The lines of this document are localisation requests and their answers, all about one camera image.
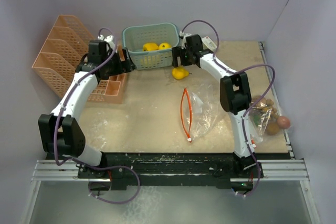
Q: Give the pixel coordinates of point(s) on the tan fake potato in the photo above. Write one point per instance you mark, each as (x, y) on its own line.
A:
(272, 128)

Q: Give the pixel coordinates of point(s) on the orange mesh file organizer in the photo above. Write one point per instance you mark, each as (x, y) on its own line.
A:
(61, 52)

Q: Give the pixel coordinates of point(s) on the yellow fake lemon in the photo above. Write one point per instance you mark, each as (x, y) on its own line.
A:
(164, 46)

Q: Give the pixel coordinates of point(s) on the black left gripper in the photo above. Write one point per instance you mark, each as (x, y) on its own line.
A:
(124, 66)

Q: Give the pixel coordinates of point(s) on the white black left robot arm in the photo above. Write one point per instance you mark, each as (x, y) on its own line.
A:
(60, 132)

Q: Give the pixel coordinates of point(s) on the clear zip bag red seal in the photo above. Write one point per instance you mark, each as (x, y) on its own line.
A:
(200, 110)

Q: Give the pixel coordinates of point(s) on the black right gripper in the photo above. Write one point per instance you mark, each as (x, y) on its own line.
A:
(178, 52)

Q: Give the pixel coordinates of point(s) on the aluminium rail frame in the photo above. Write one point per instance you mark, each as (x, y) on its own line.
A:
(46, 171)

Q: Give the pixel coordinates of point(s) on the light blue plastic basket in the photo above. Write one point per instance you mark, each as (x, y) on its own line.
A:
(134, 37)

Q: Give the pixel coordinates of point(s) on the brown fake mushrooms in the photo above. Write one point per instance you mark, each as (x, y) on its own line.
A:
(267, 106)

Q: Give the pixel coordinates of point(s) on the yellow fake pear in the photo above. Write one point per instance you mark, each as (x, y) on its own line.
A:
(179, 73)

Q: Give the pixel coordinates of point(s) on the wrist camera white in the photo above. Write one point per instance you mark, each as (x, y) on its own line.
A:
(108, 38)
(183, 37)

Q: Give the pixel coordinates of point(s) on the brown fake potato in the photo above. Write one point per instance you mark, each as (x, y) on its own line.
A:
(283, 122)

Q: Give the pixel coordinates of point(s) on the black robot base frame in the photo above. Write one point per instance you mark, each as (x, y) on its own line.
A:
(221, 170)

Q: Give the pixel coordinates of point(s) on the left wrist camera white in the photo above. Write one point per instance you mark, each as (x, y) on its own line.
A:
(108, 38)

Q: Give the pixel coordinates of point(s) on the small white green box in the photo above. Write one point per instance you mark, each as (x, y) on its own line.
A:
(208, 43)

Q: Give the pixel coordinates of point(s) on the yellow fake bell pepper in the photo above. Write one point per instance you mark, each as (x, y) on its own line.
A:
(150, 46)

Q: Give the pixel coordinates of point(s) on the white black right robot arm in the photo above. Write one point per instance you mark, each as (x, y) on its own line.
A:
(234, 96)

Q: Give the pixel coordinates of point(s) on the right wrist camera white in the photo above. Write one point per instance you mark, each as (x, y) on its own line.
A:
(183, 37)

